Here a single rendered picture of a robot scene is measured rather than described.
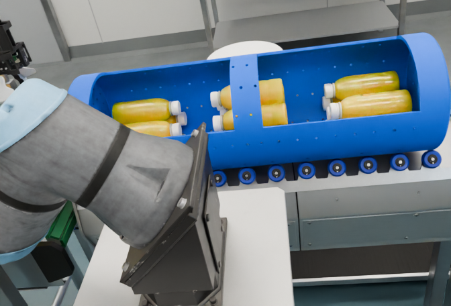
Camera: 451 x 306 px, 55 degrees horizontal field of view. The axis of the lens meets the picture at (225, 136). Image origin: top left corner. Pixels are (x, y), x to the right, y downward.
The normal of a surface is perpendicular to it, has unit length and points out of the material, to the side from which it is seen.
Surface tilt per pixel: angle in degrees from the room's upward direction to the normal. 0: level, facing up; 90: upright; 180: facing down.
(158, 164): 31
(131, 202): 63
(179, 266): 90
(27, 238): 115
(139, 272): 90
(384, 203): 70
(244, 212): 0
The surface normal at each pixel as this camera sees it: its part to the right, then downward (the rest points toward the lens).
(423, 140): 0.00, 0.81
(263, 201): -0.15, -0.81
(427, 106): -0.09, 0.29
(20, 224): 0.29, 0.66
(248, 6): -0.06, 0.57
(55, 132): 0.42, -0.14
